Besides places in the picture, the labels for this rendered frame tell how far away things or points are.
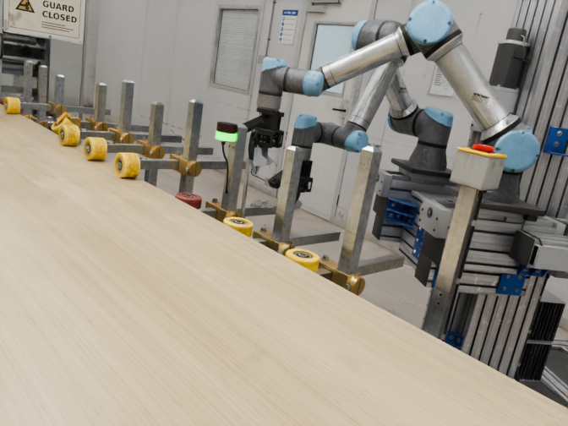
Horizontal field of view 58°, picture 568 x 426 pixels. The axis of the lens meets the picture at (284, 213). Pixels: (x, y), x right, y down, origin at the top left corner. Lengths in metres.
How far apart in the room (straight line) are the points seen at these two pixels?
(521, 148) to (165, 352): 1.10
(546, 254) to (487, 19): 2.77
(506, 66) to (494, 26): 2.24
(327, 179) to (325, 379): 4.35
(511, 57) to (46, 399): 1.69
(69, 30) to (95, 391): 3.19
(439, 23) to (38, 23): 2.68
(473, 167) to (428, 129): 1.08
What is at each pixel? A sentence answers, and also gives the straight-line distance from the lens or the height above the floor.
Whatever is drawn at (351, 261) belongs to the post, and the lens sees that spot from 1.25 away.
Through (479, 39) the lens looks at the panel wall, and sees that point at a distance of 4.21.
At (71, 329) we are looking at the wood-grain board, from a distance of 0.82.
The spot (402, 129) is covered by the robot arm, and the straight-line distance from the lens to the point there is 2.19.
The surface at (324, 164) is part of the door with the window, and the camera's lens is 5.07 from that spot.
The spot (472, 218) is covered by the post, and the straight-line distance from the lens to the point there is 1.08.
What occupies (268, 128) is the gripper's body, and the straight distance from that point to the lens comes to 1.63.
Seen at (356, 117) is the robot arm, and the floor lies 1.20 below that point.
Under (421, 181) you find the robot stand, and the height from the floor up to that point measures 0.99.
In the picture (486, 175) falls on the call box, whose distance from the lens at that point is 1.03.
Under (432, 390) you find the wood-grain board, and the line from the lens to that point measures 0.81.
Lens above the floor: 1.30
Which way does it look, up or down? 15 degrees down
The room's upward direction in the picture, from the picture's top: 10 degrees clockwise
